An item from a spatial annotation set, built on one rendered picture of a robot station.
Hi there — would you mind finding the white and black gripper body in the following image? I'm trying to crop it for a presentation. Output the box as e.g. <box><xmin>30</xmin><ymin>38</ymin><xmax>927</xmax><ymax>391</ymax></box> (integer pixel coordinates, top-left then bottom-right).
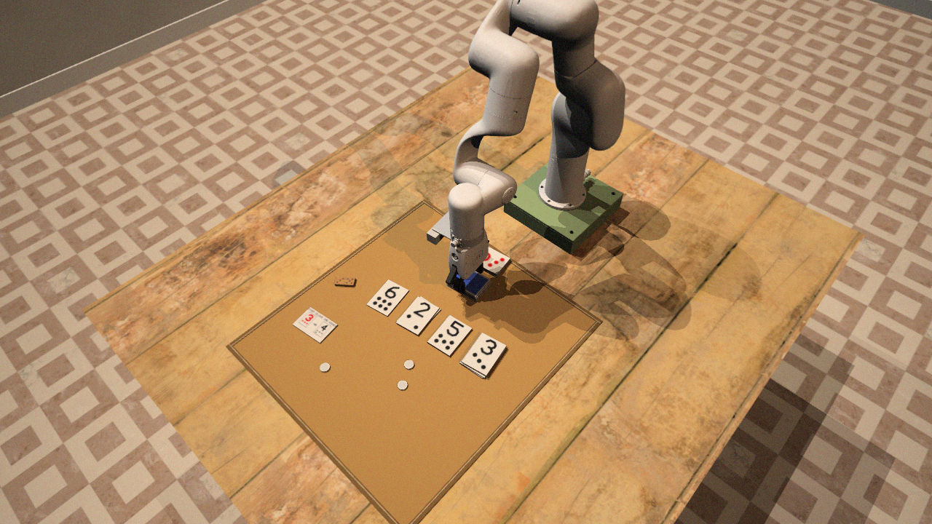
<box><xmin>449</xmin><ymin>229</ymin><xmax>489</xmax><ymax>279</ymax></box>

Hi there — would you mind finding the brown square mat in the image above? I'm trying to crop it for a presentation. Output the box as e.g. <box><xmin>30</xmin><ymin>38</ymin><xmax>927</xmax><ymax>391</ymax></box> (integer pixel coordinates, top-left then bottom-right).
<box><xmin>233</xmin><ymin>204</ymin><xmax>595</xmax><ymax>524</ymax></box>

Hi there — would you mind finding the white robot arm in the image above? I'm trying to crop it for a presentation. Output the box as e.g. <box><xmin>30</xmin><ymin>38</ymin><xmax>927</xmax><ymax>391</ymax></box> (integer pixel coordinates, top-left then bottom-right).
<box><xmin>427</xmin><ymin>0</ymin><xmax>625</xmax><ymax>247</ymax></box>

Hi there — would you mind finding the tan flat mat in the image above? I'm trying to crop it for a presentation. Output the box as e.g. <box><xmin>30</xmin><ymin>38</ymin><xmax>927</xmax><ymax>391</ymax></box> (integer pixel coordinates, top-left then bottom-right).
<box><xmin>226</xmin><ymin>199</ymin><xmax>603</xmax><ymax>524</ymax></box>

